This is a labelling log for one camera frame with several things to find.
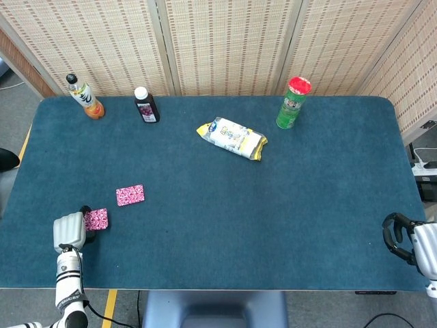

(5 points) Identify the orange drink bottle black cap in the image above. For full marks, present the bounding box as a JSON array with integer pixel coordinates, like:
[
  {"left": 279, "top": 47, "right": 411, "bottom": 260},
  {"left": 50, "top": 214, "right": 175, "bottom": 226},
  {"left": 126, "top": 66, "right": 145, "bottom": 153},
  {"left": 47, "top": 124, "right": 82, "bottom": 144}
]
[{"left": 66, "top": 73, "right": 106, "bottom": 120}]

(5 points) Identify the black chair seat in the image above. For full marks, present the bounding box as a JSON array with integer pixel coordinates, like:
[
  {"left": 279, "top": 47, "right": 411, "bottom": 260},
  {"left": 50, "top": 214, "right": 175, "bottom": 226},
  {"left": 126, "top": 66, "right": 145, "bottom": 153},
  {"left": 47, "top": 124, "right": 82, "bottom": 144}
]
[{"left": 0, "top": 147, "right": 20, "bottom": 173}]

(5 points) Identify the white power strip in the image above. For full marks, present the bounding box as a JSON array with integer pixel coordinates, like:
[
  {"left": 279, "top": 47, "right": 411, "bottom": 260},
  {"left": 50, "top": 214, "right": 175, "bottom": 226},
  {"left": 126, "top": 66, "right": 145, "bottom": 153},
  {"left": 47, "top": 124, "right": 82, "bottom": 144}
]
[{"left": 411, "top": 159, "right": 437, "bottom": 177}]

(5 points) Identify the green chips can red lid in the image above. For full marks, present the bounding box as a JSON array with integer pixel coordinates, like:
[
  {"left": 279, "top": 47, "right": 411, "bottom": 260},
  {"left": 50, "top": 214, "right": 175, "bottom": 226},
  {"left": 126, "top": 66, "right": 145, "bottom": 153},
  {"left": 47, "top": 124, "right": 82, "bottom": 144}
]
[{"left": 275, "top": 76, "right": 313, "bottom": 130}]

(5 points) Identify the black floor cable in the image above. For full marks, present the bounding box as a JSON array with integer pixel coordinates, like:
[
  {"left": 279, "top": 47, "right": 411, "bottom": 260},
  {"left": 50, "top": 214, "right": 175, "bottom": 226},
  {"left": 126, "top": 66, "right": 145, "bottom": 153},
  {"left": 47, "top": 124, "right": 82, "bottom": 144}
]
[{"left": 363, "top": 312, "right": 416, "bottom": 328}]

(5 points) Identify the blue-grey robot torso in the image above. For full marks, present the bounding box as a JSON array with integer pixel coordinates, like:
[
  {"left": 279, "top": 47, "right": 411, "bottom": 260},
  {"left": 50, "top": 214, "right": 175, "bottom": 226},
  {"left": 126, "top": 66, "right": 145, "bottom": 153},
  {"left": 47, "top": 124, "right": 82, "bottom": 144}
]
[{"left": 141, "top": 290, "right": 290, "bottom": 328}]

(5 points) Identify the white yellow snack bag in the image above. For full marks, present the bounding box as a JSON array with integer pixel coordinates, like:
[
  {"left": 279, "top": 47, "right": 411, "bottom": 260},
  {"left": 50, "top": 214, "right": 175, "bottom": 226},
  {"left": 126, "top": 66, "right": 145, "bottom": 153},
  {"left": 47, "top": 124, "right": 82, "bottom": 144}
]
[{"left": 196, "top": 116, "right": 268, "bottom": 162}]

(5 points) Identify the blue felt desk mat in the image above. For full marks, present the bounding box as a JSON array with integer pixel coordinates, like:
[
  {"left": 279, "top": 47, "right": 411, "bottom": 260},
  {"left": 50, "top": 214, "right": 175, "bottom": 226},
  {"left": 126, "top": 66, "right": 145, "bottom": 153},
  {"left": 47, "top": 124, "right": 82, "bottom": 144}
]
[{"left": 0, "top": 95, "right": 433, "bottom": 293}]

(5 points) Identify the brown woven screen panel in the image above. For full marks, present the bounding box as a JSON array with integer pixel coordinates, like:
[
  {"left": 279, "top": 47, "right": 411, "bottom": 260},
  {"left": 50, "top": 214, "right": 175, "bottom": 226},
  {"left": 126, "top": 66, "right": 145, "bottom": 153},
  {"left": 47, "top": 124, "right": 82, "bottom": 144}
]
[{"left": 0, "top": 27, "right": 56, "bottom": 100}]

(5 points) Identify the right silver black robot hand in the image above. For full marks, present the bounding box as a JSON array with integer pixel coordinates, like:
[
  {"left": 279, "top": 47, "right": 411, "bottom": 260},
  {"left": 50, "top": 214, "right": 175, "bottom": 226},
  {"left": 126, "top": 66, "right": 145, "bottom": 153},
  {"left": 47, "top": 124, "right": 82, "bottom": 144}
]
[{"left": 381, "top": 212, "right": 437, "bottom": 277}]

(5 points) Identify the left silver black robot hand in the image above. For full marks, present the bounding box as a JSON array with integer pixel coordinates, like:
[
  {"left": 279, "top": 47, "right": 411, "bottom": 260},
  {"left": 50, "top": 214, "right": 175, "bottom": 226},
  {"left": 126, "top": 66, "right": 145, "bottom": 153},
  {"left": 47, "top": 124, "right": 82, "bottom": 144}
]
[{"left": 53, "top": 204, "right": 98, "bottom": 254}]

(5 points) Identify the beige woven screen panel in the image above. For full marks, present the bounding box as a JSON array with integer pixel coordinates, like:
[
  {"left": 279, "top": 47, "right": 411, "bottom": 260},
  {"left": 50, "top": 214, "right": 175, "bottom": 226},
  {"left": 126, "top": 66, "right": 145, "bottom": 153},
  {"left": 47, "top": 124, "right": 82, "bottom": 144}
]
[
  {"left": 276, "top": 0, "right": 429, "bottom": 96},
  {"left": 156, "top": 0, "right": 304, "bottom": 97},
  {"left": 0, "top": 0, "right": 175, "bottom": 98},
  {"left": 358, "top": 0, "right": 437, "bottom": 136}
]

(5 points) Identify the pink patterned packet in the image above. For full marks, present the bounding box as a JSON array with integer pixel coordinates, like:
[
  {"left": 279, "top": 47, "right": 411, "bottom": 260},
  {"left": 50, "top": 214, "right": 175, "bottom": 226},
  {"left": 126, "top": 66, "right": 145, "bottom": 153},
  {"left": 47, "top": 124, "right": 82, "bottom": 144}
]
[
  {"left": 84, "top": 208, "right": 110, "bottom": 232},
  {"left": 115, "top": 184, "right": 145, "bottom": 208}
]

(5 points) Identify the dark grape juice bottle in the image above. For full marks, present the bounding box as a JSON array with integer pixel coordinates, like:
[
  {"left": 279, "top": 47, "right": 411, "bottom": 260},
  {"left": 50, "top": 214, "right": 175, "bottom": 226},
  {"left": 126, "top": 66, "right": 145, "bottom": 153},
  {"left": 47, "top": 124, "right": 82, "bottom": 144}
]
[{"left": 133, "top": 86, "right": 160, "bottom": 124}]

